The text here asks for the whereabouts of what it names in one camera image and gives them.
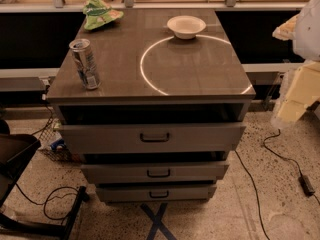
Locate middle grey drawer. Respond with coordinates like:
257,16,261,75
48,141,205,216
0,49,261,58
81,161,229,184

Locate black floor cable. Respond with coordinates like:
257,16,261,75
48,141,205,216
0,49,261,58
234,149,272,240

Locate silver redbull can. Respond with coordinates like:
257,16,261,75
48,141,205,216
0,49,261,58
69,39,100,90

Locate black looped cable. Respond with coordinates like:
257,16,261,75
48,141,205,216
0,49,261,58
14,183,81,222

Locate wire mesh basket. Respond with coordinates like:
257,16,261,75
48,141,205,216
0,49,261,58
39,119,77,162

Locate bottom grey drawer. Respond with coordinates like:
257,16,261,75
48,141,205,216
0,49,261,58
96,184,217,203

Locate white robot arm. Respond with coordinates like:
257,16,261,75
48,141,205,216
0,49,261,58
271,0,320,129

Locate black power adapter cable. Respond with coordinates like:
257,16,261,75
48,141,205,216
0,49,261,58
262,129,320,206

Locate grey drawer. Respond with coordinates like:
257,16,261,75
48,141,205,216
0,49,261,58
96,184,217,203
59,122,245,154
81,161,229,184

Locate grey drawer cabinet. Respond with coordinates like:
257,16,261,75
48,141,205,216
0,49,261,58
48,9,255,189

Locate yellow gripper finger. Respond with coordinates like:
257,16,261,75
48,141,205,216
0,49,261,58
271,61,320,128

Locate black chair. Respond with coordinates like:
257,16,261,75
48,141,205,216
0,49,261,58
0,118,90,240

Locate green chip bag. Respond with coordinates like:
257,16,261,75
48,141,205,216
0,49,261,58
83,0,124,30

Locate white paper bowl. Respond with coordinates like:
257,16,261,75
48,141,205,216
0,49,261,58
167,15,206,40

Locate top grey drawer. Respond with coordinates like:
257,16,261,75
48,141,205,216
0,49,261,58
59,122,245,154

